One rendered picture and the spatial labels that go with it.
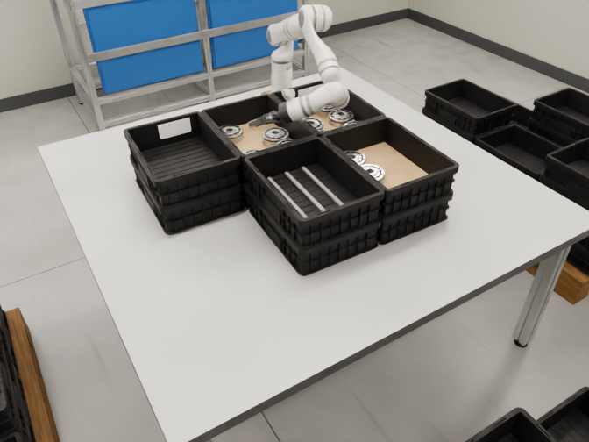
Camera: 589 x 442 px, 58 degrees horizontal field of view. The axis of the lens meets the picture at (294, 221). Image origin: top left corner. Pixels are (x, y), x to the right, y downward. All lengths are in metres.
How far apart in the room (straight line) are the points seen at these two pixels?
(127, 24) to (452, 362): 2.78
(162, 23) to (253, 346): 2.74
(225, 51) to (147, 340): 2.84
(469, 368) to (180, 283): 1.29
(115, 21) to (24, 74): 1.17
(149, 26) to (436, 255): 2.63
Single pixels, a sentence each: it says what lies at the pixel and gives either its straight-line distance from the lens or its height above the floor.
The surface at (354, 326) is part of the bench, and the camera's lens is 1.54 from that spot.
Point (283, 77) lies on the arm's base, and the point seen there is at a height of 0.90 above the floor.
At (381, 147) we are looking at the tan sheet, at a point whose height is 0.83.
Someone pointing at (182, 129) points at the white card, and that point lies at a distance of 2.12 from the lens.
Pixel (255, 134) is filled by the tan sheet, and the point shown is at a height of 0.83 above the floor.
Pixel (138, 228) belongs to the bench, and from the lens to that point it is 1.94.
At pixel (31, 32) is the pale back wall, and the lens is 4.58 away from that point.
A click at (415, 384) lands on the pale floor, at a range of 2.32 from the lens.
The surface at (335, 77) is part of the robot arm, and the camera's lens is 1.86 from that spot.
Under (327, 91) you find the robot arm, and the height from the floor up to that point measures 1.11.
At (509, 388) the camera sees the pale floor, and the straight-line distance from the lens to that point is 2.41.
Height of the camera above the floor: 1.87
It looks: 39 degrees down
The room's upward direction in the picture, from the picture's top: 1 degrees counter-clockwise
